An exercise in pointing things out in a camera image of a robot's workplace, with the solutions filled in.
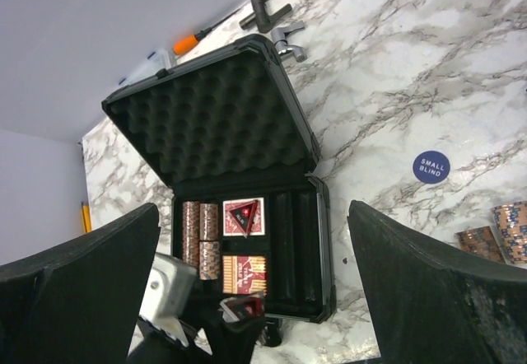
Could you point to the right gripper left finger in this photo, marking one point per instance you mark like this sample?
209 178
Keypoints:
78 302

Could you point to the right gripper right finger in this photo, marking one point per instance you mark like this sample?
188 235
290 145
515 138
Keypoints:
432 303

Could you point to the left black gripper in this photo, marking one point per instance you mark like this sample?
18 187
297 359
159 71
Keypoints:
229 342

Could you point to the all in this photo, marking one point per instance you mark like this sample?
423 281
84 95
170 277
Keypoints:
238 308
243 216

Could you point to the orange playing card deck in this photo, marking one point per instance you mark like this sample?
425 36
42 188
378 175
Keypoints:
244 275

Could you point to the yellow black utility knife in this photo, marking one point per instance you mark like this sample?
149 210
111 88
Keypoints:
86 218

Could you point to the front poker chip stack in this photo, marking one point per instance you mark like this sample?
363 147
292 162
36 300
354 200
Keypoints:
209 260

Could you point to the red playing card deck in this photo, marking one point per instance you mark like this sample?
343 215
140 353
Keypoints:
229 227

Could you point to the middle poker chip stack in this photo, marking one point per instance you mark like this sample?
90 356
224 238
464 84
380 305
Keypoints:
208 228

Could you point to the tall poker chip stack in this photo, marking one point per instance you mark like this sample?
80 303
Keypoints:
190 239

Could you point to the blue small blind button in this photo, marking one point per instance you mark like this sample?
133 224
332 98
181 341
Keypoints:
431 167

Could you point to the black foam-lined carrying case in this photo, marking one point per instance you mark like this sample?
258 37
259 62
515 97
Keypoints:
228 125

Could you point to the clear plastic organizer box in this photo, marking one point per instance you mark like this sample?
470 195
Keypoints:
154 62

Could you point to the silver metal clamp lever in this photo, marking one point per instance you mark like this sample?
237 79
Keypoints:
280 38

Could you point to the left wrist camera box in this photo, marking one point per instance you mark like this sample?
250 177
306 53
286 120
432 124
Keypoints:
169 284

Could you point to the orange handled screwdriver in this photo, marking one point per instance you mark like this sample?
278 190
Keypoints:
183 46

